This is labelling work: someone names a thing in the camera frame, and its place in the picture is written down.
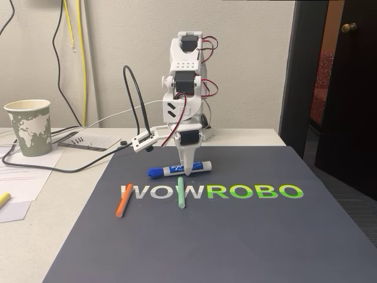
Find dark wooden door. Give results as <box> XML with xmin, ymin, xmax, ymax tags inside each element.
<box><xmin>314</xmin><ymin>0</ymin><xmax>377</xmax><ymax>202</ymax></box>

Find long yellow cable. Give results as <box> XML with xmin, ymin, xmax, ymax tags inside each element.
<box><xmin>77</xmin><ymin>0</ymin><xmax>88</xmax><ymax>126</ymax></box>

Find paper cup world map print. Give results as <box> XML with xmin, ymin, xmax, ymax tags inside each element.
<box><xmin>4</xmin><ymin>99</ymin><xmax>53</xmax><ymax>157</ymax></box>

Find white cable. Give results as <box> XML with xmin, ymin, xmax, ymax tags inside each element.
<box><xmin>49</xmin><ymin>100</ymin><xmax>164</xmax><ymax>137</ymax></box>

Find red upholstered seat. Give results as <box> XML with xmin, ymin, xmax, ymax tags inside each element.
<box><xmin>310</xmin><ymin>51</ymin><xmax>336</xmax><ymax>124</ymax></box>

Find grey ruled screw pad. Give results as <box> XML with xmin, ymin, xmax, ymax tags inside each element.
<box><xmin>55</xmin><ymin>131</ymin><xmax>123</xmax><ymax>153</ymax></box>

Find white camera box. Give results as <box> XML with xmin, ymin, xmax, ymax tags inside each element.
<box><xmin>131</xmin><ymin>125</ymin><xmax>169</xmax><ymax>153</ymax></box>

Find grey WOWROBO mat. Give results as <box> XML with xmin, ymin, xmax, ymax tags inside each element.
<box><xmin>42</xmin><ymin>145</ymin><xmax>377</xmax><ymax>283</ymax></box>

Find black wall cable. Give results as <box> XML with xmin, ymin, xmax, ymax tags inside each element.
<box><xmin>52</xmin><ymin>0</ymin><xmax>84</xmax><ymax>127</ymax></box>

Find white printed paper sheet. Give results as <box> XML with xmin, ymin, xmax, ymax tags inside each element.
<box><xmin>0</xmin><ymin>146</ymin><xmax>65</xmax><ymax>204</ymax></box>

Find small white card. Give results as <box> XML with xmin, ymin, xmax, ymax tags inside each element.
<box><xmin>0</xmin><ymin>201</ymin><xmax>32</xmax><ymax>223</ymax></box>

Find thin black cable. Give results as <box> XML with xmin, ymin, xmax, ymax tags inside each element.
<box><xmin>0</xmin><ymin>0</ymin><xmax>15</xmax><ymax>37</ymax></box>

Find dark door frame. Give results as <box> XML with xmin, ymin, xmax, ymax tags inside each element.
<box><xmin>278</xmin><ymin>0</ymin><xmax>329</xmax><ymax>160</ymax></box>

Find blue dry erase marker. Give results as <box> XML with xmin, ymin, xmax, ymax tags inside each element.
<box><xmin>147</xmin><ymin>160</ymin><xmax>213</xmax><ymax>179</ymax></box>

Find green chalk stick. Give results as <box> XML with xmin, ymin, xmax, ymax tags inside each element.
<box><xmin>177</xmin><ymin>176</ymin><xmax>187</xmax><ymax>209</ymax></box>

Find yellow cable with bare tip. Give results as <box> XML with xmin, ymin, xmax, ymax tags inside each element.
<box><xmin>63</xmin><ymin>0</ymin><xmax>77</xmax><ymax>53</ymax></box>

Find orange chalk stick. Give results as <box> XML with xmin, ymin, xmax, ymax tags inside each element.
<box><xmin>115</xmin><ymin>183</ymin><xmax>134</xmax><ymax>219</ymax></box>

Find black camera cable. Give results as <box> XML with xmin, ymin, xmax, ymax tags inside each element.
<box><xmin>2</xmin><ymin>65</ymin><xmax>156</xmax><ymax>173</ymax></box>

